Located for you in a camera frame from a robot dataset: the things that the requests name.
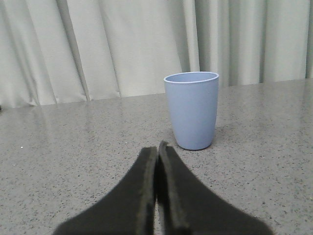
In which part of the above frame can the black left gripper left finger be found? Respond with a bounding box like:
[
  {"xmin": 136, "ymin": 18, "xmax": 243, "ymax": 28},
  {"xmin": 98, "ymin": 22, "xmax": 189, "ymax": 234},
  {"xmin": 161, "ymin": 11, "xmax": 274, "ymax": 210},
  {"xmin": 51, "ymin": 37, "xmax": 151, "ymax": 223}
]
[{"xmin": 54, "ymin": 147, "xmax": 157, "ymax": 235}]

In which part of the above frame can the blue plastic cup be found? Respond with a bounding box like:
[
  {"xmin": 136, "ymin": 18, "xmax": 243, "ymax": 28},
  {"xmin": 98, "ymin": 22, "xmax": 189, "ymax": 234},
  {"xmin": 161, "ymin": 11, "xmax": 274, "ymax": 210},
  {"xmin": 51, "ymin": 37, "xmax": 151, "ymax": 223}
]
[{"xmin": 164, "ymin": 71, "xmax": 219, "ymax": 150}]

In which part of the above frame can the grey pleated curtain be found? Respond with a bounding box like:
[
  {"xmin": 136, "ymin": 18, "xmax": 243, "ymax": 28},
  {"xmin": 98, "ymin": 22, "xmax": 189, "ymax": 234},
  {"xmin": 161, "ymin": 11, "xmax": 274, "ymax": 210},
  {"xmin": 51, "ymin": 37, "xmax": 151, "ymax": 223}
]
[{"xmin": 0, "ymin": 0, "xmax": 313, "ymax": 109}]

